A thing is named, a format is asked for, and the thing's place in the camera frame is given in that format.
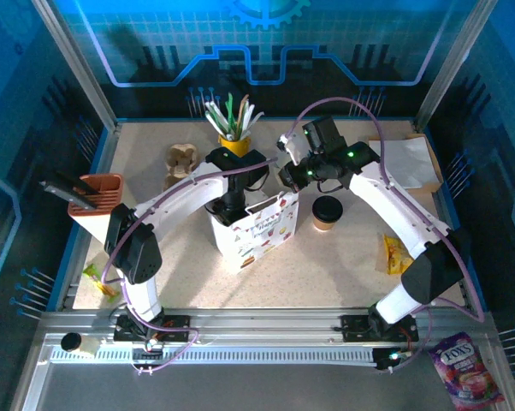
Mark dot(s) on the green wrapped straw folded tip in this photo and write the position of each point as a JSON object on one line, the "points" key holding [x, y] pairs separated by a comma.
{"points": [[230, 109]]}

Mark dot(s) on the small circuit board with LED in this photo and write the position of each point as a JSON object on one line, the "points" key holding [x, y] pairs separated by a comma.
{"points": [[152, 346]]}

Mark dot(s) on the brown paper cup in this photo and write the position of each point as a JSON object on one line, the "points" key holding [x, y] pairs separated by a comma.
{"points": [[325, 227]]}

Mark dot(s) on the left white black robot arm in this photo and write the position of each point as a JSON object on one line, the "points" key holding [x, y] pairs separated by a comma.
{"points": [[176, 197]]}

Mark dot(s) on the white plastic block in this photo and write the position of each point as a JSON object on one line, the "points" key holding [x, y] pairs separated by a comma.
{"points": [[90, 346]]}

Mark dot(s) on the white paper wrapped straw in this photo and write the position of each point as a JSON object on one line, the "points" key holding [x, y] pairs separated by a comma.
{"points": [[214, 113], [221, 117]]}

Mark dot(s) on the white paper sheets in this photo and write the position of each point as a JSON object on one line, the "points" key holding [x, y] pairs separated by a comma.
{"points": [[411, 158]]}

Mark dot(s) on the clear wrapped straw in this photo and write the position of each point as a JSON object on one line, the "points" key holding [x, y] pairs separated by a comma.
{"points": [[249, 115], [256, 120]]}

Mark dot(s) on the yellow snack packet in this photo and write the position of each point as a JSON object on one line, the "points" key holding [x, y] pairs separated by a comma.
{"points": [[394, 257]]}

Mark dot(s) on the white printed paper bag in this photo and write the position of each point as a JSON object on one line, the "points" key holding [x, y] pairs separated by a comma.
{"points": [[262, 240]]}

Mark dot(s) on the green candy packet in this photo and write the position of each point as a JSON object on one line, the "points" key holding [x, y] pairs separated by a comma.
{"points": [[96, 274]]}

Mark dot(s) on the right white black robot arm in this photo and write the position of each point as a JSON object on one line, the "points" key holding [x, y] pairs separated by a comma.
{"points": [[381, 201]]}

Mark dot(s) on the aluminium frame post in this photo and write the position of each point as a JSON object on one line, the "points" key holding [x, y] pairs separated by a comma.
{"points": [[453, 64], [78, 64]]}

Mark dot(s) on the black round knob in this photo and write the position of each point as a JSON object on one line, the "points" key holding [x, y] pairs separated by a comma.
{"points": [[70, 342]]}

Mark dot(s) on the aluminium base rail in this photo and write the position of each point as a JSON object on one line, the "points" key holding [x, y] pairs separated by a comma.
{"points": [[262, 327]]}

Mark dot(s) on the orange and cream knife block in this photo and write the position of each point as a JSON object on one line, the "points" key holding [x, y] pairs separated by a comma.
{"points": [[108, 197]]}

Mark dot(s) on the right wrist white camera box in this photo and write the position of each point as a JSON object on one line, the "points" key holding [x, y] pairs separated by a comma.
{"points": [[292, 147]]}

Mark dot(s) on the purple Fox's candy bag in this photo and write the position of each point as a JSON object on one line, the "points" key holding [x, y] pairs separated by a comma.
{"points": [[463, 372]]}

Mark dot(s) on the stack of pulp cup carriers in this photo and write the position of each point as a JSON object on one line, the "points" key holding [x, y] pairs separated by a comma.
{"points": [[182, 156]]}

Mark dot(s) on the black plastic cup lid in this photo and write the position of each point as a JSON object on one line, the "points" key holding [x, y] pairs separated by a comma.
{"points": [[327, 209]]}

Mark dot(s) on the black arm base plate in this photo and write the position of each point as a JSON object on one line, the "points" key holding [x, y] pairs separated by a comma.
{"points": [[353, 327], [176, 327]]}

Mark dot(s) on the small black box with LED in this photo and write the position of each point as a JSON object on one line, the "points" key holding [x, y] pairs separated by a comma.
{"points": [[388, 359]]}

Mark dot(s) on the brown paper wrapped straw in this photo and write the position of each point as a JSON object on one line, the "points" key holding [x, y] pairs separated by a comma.
{"points": [[243, 113]]}

